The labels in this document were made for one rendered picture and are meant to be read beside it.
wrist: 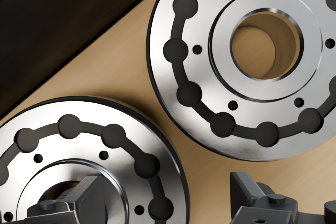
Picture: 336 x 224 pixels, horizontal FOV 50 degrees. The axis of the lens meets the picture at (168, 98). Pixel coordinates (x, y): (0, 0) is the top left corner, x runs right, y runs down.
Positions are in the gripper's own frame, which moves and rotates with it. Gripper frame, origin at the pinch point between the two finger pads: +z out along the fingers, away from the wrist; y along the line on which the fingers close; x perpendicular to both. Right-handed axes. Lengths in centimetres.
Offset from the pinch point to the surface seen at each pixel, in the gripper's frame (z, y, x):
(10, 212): 2.2, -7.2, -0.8
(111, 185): 1.4, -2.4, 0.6
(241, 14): 1.6, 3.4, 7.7
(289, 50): 3.2, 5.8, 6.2
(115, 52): 5.1, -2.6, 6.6
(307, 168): 5.2, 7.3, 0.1
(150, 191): 1.9, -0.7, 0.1
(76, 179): 1.4, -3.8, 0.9
